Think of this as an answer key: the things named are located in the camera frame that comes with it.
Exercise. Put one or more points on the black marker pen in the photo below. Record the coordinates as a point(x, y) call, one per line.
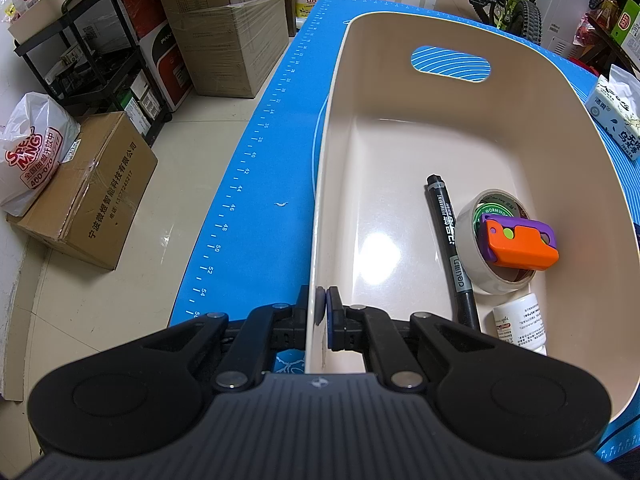
point(461, 290)

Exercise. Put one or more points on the black metal shelf rack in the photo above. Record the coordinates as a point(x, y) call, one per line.
point(89, 62)

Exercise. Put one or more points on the cardboard box on floor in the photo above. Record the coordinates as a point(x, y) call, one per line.
point(87, 209)

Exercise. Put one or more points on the tissue pack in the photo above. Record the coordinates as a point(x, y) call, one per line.
point(614, 104)

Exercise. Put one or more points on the white tape roll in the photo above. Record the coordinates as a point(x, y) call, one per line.
point(485, 277)

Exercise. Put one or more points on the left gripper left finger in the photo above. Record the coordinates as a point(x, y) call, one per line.
point(250, 347)

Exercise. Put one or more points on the white pill bottle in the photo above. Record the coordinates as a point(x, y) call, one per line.
point(520, 322)

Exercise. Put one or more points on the beige plastic storage bin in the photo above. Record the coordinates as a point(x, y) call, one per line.
point(413, 96)

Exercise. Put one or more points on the orange purple utility knife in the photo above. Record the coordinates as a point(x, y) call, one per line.
point(516, 242)

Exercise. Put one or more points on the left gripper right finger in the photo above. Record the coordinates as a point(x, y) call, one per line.
point(380, 341)

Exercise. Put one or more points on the large lower cardboard box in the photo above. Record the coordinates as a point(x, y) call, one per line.
point(229, 46)

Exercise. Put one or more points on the green white carton box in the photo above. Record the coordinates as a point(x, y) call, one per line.
point(626, 32)

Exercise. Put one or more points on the white plastic shopping bag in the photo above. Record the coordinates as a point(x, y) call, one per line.
point(34, 141)

